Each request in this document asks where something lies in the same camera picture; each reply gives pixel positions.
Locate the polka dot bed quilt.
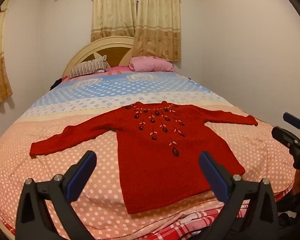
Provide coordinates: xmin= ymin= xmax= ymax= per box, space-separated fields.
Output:
xmin=0 ymin=71 xmax=298 ymax=240

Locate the person's dark clothing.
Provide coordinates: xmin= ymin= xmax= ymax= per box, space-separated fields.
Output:
xmin=277 ymin=175 xmax=300 ymax=240

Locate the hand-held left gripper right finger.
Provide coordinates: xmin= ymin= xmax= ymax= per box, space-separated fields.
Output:
xmin=199 ymin=151 xmax=280 ymax=240

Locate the red knitted sweater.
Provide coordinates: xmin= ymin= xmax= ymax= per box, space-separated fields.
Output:
xmin=30 ymin=101 xmax=258 ymax=215

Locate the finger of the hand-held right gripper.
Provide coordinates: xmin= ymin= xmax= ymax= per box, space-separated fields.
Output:
xmin=272 ymin=127 xmax=300 ymax=153
xmin=283 ymin=112 xmax=300 ymax=140

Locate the dark cloth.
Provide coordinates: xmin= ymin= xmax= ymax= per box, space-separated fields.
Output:
xmin=49 ymin=79 xmax=63 ymax=90

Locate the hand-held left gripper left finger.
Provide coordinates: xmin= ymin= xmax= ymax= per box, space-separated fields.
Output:
xmin=15 ymin=150 xmax=98 ymax=240

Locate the cream wooden headboard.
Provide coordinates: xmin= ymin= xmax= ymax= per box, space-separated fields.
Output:
xmin=62 ymin=36 xmax=135 ymax=78

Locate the striped pillow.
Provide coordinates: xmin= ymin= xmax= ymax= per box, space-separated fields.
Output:
xmin=68 ymin=55 xmax=108 ymax=79

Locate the red plaid sheet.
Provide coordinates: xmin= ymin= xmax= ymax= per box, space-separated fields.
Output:
xmin=140 ymin=192 xmax=294 ymax=240

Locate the pink pillow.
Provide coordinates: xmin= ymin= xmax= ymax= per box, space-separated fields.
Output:
xmin=128 ymin=56 xmax=174 ymax=72

